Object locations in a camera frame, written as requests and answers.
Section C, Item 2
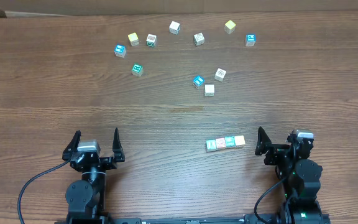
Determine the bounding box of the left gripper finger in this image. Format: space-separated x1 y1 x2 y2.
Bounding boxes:
62 130 81 161
112 128 125 162

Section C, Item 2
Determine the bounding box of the yellow side picture block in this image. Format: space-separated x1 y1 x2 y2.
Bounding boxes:
234 135 246 147

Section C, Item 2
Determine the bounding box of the white block blue side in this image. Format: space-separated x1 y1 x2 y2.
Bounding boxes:
224 136 236 148

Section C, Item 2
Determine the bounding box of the red letter U block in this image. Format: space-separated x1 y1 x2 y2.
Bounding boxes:
215 138 226 150

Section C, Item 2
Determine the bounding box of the white grapes picture block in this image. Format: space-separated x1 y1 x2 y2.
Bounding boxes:
206 139 217 152

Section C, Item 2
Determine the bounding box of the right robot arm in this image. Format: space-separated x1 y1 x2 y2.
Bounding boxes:
251 127 331 224

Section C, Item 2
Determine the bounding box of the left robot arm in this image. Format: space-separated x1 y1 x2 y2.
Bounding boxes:
62 129 125 223

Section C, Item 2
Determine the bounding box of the white block yellow side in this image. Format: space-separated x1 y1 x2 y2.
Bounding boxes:
204 84 215 96

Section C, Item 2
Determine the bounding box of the white picture block dark side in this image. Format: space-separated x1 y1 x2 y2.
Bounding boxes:
214 68 226 82

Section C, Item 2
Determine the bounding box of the green letter R block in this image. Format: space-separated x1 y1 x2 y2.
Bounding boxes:
131 63 144 77

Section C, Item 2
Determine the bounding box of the blue letter T block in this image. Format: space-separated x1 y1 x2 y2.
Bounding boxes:
192 75 205 89

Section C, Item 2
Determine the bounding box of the blue letter P block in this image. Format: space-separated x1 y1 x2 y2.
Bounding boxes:
245 34 256 47

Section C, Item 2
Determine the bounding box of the blue letter block far left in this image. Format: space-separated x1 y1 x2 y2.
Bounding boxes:
114 44 127 58

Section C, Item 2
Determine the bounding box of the yellow top block left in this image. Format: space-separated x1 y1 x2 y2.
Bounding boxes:
128 32 139 47

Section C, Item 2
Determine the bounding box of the yellow top block right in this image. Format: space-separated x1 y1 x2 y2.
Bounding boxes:
224 20 236 34

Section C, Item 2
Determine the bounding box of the wooden block green letter side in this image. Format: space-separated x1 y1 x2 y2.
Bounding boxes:
146 34 157 47

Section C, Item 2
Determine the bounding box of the white picture block centre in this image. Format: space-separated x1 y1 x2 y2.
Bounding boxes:
193 32 205 46

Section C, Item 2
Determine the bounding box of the white block top centre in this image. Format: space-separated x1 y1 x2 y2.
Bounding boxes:
169 21 180 35

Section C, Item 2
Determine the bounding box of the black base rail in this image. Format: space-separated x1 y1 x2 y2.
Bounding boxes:
55 214 331 224

